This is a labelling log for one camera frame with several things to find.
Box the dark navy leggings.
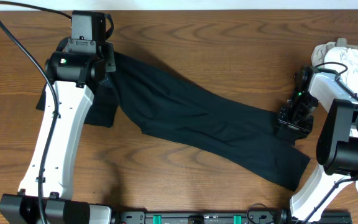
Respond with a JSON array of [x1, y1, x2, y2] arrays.
[[96, 53, 310, 190]]

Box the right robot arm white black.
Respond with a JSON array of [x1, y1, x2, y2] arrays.
[[274, 63, 358, 223]]

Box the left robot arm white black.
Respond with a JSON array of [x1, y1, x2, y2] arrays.
[[0, 40, 117, 223]]

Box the folded black polo shirt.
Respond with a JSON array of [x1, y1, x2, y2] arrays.
[[35, 79, 119, 128]]

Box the beige grey garment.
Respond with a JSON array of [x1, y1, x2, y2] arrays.
[[311, 38, 358, 65]]

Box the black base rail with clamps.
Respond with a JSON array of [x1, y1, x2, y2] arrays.
[[113, 203, 352, 224]]

